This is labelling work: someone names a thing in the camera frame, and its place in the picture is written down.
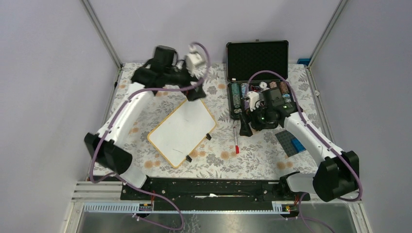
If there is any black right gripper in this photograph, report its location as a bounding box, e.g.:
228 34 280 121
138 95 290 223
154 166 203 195
239 102 273 137

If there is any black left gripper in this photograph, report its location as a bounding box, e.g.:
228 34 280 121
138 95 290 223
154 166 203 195
166 60 207 101

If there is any red capped whiteboard marker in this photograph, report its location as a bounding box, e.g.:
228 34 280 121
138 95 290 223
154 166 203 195
233 126 240 154

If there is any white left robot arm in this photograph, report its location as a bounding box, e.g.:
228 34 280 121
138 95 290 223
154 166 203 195
84 42 211 200

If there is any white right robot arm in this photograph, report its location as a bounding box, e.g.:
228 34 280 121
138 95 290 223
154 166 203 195
240 87 363 202

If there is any yellow framed whiteboard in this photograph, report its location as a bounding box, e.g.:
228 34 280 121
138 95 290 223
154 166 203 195
147 100 217 168

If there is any floral patterned table mat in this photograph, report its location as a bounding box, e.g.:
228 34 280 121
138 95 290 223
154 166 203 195
123 64 316 180

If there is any green poker chip stack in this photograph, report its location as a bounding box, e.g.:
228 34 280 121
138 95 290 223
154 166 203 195
231 83 241 109

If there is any grey lego baseplate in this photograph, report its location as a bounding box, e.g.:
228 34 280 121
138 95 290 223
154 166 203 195
275 131 299 157

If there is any blue purple poker chip stack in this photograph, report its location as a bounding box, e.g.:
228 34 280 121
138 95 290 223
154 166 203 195
240 83 249 98

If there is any blue lego brick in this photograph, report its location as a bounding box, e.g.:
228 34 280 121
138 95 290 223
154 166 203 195
291 138 306 153

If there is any black poker chip case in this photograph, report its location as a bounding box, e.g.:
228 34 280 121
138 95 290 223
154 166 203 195
225 40 289 120

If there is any blue box in corner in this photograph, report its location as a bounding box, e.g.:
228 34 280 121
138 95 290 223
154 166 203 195
297 58 311 66

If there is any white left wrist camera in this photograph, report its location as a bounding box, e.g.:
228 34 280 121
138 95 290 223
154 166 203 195
185 44 206 75

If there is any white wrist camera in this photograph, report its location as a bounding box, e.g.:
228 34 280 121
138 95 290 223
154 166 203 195
185 44 206 75
246 91 260 112

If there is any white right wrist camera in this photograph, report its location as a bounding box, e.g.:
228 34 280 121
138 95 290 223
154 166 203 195
246 91 260 112

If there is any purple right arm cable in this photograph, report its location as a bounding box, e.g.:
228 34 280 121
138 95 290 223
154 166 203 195
243 70 364 233

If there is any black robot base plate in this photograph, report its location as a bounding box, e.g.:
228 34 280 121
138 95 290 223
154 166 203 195
120 177 303 211

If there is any aluminium frame rail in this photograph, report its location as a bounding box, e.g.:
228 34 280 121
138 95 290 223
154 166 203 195
71 181 362 214

